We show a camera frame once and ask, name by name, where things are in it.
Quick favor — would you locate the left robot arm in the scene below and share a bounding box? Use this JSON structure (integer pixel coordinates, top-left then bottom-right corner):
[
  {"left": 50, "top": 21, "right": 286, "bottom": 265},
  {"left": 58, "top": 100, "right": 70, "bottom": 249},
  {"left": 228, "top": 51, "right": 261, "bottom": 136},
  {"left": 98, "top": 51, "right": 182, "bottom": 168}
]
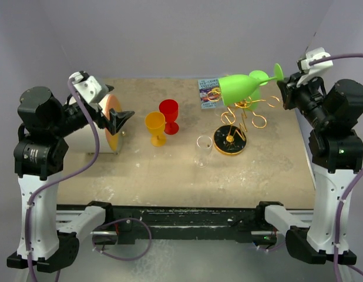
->
[{"left": 6, "top": 85, "right": 133, "bottom": 273}]

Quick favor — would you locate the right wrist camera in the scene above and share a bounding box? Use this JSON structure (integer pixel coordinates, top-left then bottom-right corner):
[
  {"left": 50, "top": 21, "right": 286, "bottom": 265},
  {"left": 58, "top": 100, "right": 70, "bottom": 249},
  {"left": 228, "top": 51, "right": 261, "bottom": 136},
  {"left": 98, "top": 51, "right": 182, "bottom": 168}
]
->
[{"left": 296, "top": 48, "right": 333, "bottom": 88}]

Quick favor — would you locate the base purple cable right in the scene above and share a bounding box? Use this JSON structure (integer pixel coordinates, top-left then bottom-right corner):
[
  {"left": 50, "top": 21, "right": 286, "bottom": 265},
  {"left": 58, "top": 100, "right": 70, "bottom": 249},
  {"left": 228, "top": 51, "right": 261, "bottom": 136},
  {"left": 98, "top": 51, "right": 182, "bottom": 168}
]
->
[{"left": 256, "top": 239, "right": 288, "bottom": 253}]

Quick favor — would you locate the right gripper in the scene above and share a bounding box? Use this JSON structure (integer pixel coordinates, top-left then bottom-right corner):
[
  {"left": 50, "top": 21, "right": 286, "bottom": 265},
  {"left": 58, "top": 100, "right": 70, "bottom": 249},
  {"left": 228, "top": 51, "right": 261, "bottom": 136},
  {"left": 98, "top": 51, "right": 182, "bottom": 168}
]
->
[{"left": 280, "top": 69, "right": 332, "bottom": 129}]

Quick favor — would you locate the green goblet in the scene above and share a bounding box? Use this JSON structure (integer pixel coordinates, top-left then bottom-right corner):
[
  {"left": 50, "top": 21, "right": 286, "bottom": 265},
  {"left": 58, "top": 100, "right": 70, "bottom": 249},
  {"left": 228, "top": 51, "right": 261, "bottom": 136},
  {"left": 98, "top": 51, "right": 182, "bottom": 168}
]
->
[
  {"left": 246, "top": 70, "right": 269, "bottom": 110},
  {"left": 219, "top": 63, "right": 284, "bottom": 106}
]

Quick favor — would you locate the green goblet front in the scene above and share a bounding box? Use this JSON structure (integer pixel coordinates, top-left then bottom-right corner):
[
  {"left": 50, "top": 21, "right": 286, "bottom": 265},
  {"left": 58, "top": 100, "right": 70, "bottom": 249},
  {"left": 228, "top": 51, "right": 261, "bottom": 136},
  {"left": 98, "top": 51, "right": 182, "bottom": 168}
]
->
[{"left": 246, "top": 70, "right": 269, "bottom": 110}]

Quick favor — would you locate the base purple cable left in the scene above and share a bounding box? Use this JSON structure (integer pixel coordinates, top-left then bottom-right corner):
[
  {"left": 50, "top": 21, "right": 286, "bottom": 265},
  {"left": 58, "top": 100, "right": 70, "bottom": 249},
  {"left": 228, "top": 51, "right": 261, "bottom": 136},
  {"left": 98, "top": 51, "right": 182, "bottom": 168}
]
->
[{"left": 92, "top": 217, "right": 154, "bottom": 261}]

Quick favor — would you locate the treehouse paperback book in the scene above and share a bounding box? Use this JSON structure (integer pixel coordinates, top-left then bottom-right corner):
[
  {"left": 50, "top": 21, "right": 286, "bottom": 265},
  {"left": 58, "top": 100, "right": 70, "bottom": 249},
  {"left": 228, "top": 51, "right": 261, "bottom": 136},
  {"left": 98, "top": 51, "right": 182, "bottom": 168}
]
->
[{"left": 197, "top": 78, "right": 223, "bottom": 110}]

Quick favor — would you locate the red plastic goblet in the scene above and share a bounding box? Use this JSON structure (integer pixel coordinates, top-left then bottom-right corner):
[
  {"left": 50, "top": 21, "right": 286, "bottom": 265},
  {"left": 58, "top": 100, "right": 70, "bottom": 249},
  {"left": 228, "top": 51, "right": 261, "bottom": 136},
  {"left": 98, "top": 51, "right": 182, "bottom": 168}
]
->
[{"left": 159, "top": 99, "right": 179, "bottom": 135}]

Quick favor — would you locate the white cylinder with orange lid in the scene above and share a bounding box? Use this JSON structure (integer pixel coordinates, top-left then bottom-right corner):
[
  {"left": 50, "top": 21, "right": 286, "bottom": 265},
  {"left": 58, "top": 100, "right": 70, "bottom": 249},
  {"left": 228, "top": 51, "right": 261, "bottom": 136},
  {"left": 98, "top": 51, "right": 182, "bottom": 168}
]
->
[{"left": 65, "top": 94, "right": 123, "bottom": 153}]

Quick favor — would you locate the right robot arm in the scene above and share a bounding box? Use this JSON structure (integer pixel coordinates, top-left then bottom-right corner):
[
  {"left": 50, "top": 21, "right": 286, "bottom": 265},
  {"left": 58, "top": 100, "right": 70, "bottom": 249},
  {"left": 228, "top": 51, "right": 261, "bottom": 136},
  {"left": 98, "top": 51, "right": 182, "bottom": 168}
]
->
[{"left": 254, "top": 73, "right": 363, "bottom": 266}]

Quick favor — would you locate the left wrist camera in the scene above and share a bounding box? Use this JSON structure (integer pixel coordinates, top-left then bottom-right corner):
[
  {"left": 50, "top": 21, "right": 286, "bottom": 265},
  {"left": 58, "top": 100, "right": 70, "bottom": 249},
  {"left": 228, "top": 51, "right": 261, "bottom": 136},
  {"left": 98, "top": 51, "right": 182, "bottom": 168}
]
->
[{"left": 69, "top": 70, "right": 107, "bottom": 104}]

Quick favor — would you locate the gold wine glass rack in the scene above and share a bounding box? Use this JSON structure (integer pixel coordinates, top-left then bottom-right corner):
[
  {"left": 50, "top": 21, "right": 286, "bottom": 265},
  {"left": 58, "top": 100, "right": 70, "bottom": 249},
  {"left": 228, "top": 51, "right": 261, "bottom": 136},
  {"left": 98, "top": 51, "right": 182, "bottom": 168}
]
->
[{"left": 213, "top": 90, "right": 280, "bottom": 156}]

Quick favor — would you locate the clear wine glass standing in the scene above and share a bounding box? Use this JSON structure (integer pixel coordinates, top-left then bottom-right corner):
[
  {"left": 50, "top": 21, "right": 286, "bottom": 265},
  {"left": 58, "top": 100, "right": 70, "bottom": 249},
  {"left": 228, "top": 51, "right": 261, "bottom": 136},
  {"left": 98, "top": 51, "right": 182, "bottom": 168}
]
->
[{"left": 194, "top": 135, "right": 213, "bottom": 168}]

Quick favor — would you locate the orange plastic goblet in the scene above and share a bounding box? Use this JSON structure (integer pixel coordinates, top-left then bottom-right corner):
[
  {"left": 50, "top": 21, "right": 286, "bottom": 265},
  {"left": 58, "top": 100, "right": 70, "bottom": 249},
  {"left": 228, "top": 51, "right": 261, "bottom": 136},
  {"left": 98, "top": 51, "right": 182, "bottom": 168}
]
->
[{"left": 144, "top": 112, "right": 166, "bottom": 147}]

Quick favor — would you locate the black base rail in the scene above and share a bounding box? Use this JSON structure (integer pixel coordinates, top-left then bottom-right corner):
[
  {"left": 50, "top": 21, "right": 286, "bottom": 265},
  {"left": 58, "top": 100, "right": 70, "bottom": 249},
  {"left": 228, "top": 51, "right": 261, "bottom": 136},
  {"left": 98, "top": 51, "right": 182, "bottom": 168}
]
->
[{"left": 90, "top": 201, "right": 280, "bottom": 246}]

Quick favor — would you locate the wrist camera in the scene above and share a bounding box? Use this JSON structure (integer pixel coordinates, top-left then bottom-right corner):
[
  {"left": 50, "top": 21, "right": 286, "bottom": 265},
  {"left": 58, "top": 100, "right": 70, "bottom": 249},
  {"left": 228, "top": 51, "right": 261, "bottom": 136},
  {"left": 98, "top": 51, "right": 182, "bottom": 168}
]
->
[
  {"left": 69, "top": 70, "right": 107, "bottom": 104},
  {"left": 296, "top": 48, "right": 333, "bottom": 88}
]

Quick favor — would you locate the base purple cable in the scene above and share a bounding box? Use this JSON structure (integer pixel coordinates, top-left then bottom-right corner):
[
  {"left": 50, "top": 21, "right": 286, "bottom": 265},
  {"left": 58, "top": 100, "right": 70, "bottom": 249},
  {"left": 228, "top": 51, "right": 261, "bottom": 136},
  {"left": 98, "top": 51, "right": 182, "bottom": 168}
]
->
[
  {"left": 92, "top": 217, "right": 154, "bottom": 261},
  {"left": 256, "top": 239, "right": 288, "bottom": 253}
]

